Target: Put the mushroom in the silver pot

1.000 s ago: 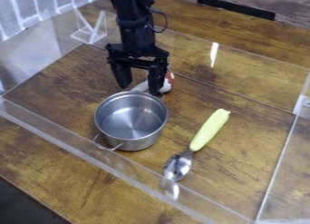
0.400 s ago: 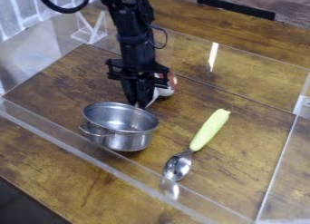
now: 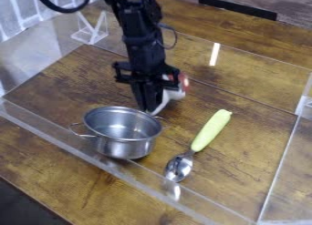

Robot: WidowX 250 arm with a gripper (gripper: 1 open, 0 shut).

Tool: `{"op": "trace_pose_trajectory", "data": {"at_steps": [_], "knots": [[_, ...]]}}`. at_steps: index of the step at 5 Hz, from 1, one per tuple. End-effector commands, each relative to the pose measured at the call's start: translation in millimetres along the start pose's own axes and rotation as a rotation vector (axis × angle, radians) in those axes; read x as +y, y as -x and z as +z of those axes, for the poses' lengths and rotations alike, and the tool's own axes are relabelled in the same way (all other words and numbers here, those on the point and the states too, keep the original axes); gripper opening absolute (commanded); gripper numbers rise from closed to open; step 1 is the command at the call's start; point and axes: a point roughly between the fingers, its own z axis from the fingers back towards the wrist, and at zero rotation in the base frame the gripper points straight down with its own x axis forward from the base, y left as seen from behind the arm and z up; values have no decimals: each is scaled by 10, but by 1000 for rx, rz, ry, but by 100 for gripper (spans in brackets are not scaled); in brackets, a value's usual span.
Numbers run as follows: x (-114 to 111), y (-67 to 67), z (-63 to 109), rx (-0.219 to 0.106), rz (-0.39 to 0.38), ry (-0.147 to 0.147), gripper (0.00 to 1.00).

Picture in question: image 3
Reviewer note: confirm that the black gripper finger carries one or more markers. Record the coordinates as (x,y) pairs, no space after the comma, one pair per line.
(138,91)
(156,101)

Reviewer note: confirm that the clear acrylic triangle bracket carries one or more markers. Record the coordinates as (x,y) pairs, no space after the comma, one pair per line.
(91,34)

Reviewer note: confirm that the silver metal pot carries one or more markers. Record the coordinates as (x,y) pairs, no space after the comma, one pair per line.
(124,132)

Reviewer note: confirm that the black baseboard strip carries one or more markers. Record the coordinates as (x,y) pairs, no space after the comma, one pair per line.
(244,9)

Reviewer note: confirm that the clear acrylic enclosure wall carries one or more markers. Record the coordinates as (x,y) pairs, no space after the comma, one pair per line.
(249,66)

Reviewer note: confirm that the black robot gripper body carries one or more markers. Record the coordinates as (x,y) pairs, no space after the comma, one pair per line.
(138,17)

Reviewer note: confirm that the spoon with yellow-green handle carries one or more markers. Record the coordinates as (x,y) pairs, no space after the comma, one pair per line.
(181,164)

